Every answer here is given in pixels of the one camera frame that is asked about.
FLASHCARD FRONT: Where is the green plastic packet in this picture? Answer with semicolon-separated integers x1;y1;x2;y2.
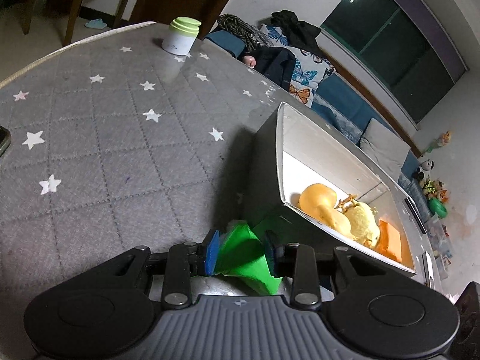
215;219;297;297

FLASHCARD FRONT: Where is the orange rubber duck toy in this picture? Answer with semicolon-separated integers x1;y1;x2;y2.
298;184;353;239

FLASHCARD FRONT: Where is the grey cardboard box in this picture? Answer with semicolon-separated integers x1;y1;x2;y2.
245;102;422;276

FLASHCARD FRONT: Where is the yellow plush toy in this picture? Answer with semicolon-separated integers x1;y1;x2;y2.
335;194;381;249

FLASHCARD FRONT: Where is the orange plastic packet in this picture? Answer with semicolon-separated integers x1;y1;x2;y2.
375;219;403;263

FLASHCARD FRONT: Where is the grey star table mat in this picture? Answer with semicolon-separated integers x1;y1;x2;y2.
0;21;443;360

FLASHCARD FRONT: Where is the grey sofa pillow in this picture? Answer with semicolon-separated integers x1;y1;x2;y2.
359;118;410;182

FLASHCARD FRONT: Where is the panda plush toy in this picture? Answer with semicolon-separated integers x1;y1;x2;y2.
412;159;434;182

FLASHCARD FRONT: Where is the blue sofa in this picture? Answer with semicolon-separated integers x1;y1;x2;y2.
203;29;432;226

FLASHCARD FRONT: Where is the butterfly pattern cushion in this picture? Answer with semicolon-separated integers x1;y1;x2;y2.
259;24;335;107

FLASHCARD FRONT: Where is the dark navy jacket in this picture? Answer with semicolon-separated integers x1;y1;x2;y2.
250;46;296;91

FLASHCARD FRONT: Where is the white jar green lid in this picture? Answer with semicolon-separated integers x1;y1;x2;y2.
161;16;202;56

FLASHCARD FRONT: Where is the black clothes pile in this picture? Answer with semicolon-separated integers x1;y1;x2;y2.
271;10;326;58

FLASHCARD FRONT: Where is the striped dark cloth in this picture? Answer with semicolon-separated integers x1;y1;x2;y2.
216;14;262;51

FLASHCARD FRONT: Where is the dark green window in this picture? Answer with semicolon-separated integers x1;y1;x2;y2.
322;0;467;123

